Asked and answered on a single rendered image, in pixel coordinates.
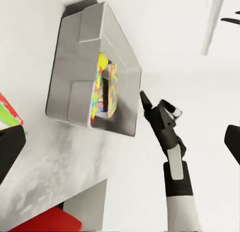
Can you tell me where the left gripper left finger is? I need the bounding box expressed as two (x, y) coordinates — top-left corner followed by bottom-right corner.
(0, 125), (26, 185)

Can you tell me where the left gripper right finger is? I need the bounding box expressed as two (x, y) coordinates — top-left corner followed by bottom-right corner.
(224, 125), (240, 165)

